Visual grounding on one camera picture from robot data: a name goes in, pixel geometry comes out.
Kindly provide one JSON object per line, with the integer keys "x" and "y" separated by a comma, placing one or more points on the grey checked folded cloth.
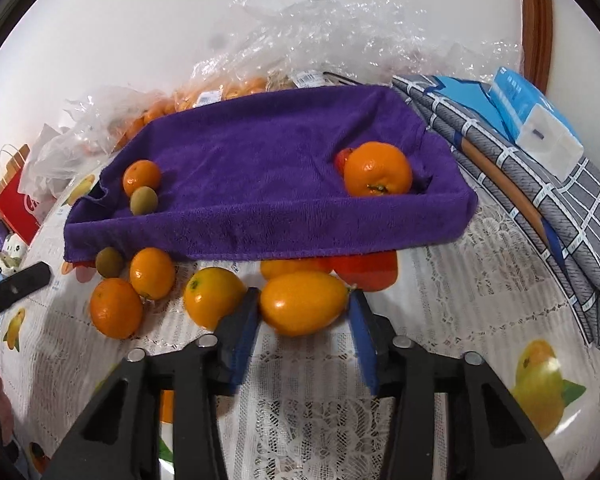
{"x": 560, "y": 217}

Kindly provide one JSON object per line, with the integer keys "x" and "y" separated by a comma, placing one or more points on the large orange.
{"x": 115, "y": 308}

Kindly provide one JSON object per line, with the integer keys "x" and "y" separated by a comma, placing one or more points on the brown wooden door frame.
{"x": 537, "y": 41}

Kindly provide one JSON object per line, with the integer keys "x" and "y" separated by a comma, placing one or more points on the crumpled clear plastic bag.
{"x": 368, "y": 41}

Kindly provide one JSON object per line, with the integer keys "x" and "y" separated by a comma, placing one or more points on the small red tomato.
{"x": 340, "y": 160}

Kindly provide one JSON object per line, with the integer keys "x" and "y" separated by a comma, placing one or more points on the clear bag left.
{"x": 102, "y": 119}

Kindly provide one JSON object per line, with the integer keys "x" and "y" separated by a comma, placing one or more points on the lone orange front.
{"x": 303, "y": 303}

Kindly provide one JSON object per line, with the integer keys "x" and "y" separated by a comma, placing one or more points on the green kiwi back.
{"x": 144, "y": 200}

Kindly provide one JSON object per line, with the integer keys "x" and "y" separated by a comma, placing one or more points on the white plastic shopping bag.
{"x": 49, "y": 167}

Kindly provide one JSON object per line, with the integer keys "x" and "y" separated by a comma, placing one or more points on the green kiwi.
{"x": 144, "y": 200}
{"x": 109, "y": 263}

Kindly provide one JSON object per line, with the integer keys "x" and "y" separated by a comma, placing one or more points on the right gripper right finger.
{"x": 490, "y": 437}

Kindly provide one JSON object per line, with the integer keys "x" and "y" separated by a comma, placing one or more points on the red paper shopping bag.
{"x": 16, "y": 209}

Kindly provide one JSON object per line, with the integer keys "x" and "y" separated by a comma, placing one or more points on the small orange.
{"x": 144, "y": 172}
{"x": 211, "y": 294}

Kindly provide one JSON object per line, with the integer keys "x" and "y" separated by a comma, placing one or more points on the green kiwi front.
{"x": 109, "y": 263}

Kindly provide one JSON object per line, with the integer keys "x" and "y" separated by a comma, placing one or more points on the purple towel covered tray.
{"x": 254, "y": 178}

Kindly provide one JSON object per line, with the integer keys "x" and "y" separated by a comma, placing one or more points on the blue tissue pack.
{"x": 535, "y": 124}

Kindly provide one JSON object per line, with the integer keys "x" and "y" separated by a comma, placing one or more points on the clear bag of oranges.
{"x": 212, "y": 81}

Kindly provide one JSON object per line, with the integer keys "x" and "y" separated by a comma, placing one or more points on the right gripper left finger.
{"x": 117, "y": 434}

